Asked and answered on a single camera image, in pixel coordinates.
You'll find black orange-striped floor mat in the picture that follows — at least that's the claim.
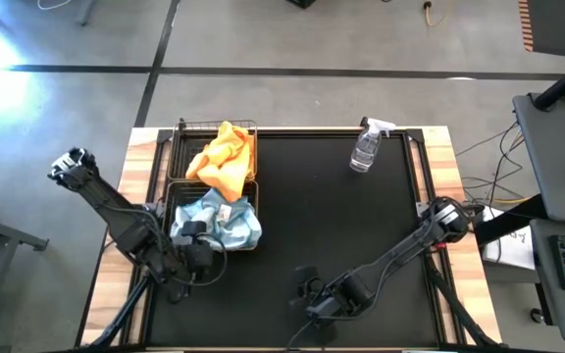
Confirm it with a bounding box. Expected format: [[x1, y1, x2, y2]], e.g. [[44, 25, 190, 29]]
[[517, 0, 565, 59]]

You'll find black floor cable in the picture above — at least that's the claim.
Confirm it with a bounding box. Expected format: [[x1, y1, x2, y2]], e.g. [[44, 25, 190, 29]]
[[456, 120, 529, 207]]

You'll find black wire basket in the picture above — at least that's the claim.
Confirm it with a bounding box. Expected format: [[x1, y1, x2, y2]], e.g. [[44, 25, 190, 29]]
[[159, 178, 262, 253], [167, 119, 259, 183]]

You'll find black monitor pole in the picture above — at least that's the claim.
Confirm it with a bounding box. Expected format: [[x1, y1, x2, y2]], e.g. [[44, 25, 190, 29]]
[[532, 51, 565, 112]]

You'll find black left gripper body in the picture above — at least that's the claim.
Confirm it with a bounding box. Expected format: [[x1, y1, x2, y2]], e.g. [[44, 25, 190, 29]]
[[177, 239, 216, 284]]

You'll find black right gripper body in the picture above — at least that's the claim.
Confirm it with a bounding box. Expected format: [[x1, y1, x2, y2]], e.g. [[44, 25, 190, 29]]
[[306, 273, 365, 321]]

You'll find grey metal furniture leg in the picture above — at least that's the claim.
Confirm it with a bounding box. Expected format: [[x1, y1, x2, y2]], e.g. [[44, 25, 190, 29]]
[[77, 0, 98, 26]]

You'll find black desk leg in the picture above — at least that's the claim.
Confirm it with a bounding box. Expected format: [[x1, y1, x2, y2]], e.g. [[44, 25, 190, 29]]
[[473, 193, 551, 246]]

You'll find black aluminium table frame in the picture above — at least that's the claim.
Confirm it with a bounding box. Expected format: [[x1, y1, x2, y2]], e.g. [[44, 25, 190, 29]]
[[74, 117, 502, 353]]

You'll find white paper sheet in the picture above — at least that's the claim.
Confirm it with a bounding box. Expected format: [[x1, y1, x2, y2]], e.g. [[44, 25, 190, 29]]
[[478, 205, 537, 271]]

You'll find yellow cable with black plug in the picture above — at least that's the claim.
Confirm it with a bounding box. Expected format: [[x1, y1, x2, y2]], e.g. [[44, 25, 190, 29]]
[[422, 0, 455, 29]]

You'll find grey desk top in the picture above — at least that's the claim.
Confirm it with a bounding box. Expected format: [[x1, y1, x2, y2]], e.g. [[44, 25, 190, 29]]
[[512, 92, 565, 223]]

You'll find black table mat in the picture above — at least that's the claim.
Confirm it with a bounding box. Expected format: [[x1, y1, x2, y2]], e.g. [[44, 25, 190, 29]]
[[145, 129, 441, 349]]

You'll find clear plastic spray bottle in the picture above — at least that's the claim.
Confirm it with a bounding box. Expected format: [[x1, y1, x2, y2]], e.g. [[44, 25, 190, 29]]
[[349, 116, 397, 174]]

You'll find yellow-orange microfiber towel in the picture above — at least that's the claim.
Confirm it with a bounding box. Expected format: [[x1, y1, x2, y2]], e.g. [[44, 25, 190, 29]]
[[186, 146, 257, 203]]

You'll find yellow floor cable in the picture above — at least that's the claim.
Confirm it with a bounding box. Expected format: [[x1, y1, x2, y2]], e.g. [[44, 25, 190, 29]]
[[488, 195, 532, 206]]

